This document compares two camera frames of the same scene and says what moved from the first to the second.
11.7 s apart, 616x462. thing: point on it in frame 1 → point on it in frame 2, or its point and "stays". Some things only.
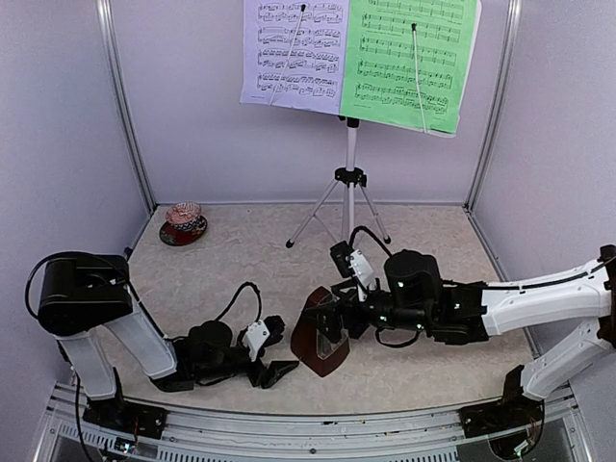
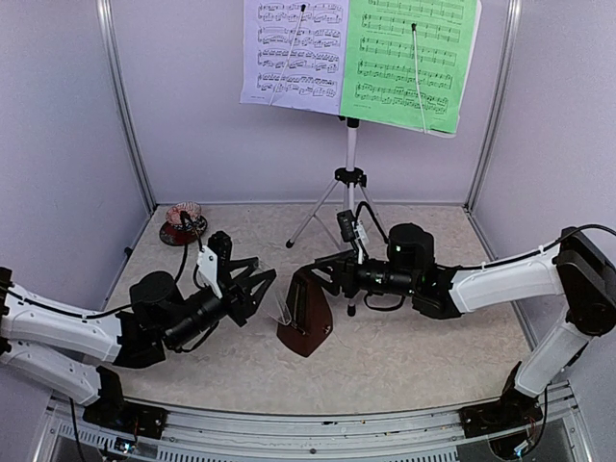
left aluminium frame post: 108,34 stays
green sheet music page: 379,79 stays
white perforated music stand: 348,178 stays
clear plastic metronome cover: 323,348 → 273,303
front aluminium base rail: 437,434 stays
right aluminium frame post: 508,61 stays
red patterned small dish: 177,237 stays
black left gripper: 275,372 → 243,301
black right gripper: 346,304 → 345,268
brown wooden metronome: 304,340 → 310,311
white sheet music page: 294,54 stays
